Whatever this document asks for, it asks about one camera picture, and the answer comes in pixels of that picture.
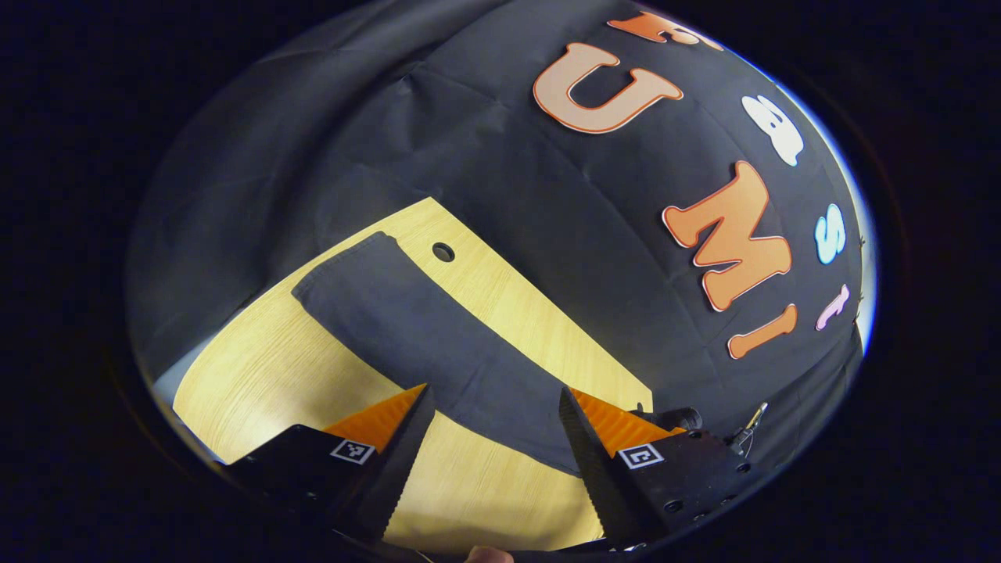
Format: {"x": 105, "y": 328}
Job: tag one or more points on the dark grey jeans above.
{"x": 422, "y": 336}

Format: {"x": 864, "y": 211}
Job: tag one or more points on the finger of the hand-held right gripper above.
{"x": 676, "y": 418}

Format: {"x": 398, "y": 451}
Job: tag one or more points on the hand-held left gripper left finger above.
{"x": 403, "y": 461}

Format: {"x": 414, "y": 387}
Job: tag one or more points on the black backdrop cloth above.
{"x": 547, "y": 234}

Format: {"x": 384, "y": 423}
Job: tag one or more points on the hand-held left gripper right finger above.
{"x": 590, "y": 469}

